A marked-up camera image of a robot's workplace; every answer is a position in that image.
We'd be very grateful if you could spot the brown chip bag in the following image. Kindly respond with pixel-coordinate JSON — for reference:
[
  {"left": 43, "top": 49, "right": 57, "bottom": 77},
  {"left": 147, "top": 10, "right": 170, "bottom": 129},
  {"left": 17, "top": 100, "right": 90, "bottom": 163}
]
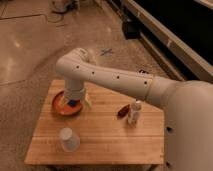
[{"left": 117, "top": 105, "right": 130, "bottom": 118}]

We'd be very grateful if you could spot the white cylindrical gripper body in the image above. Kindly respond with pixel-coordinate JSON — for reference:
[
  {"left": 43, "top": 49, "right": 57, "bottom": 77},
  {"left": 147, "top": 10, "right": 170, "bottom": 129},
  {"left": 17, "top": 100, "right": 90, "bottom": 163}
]
[{"left": 64, "top": 79, "right": 86, "bottom": 100}]

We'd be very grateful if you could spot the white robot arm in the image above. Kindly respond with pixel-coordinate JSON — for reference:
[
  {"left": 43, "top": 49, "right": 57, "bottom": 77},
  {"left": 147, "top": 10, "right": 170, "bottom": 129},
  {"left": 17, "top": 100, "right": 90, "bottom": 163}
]
[{"left": 56, "top": 48, "right": 213, "bottom": 171}]

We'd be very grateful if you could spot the orange round plate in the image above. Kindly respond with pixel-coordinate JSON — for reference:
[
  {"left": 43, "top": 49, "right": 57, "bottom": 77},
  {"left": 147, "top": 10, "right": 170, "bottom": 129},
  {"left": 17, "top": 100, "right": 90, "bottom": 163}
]
[{"left": 51, "top": 91, "right": 83, "bottom": 116}]

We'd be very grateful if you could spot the long metal rail frame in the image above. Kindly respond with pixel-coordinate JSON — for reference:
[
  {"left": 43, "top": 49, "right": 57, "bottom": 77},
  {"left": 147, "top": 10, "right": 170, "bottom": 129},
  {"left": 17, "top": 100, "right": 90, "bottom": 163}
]
[{"left": 109, "top": 0, "right": 213, "bottom": 84}]

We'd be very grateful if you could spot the white machine base with cables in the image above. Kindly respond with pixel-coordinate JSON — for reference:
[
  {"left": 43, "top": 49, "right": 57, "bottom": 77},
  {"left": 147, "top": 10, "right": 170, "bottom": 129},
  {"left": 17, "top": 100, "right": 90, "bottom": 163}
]
[{"left": 50, "top": 0, "right": 80, "bottom": 13}]

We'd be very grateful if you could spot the blue eraser block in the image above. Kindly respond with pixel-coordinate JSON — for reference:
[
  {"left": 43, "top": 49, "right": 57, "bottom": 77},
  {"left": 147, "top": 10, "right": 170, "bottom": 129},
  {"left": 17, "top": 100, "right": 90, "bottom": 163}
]
[{"left": 67, "top": 100, "right": 77, "bottom": 107}]

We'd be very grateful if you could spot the black box on floor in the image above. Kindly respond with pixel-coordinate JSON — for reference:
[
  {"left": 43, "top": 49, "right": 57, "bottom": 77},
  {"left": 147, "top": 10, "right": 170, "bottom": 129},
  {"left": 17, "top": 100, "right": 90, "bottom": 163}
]
[{"left": 122, "top": 21, "right": 140, "bottom": 39}]

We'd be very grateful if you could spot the white ceramic cup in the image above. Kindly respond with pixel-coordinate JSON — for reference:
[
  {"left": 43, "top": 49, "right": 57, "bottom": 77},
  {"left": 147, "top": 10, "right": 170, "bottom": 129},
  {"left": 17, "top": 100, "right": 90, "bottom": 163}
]
[{"left": 59, "top": 127, "right": 80, "bottom": 152}]

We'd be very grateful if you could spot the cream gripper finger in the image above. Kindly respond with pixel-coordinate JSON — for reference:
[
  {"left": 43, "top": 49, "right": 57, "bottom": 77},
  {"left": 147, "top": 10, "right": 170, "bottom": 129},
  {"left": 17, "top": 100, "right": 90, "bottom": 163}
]
[{"left": 85, "top": 93, "right": 92, "bottom": 108}]

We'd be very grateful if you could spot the wooden table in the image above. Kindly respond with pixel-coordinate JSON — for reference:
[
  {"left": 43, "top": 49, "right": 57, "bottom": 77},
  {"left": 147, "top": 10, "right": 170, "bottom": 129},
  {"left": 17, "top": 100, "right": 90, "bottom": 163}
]
[{"left": 25, "top": 80, "right": 164, "bottom": 165}]

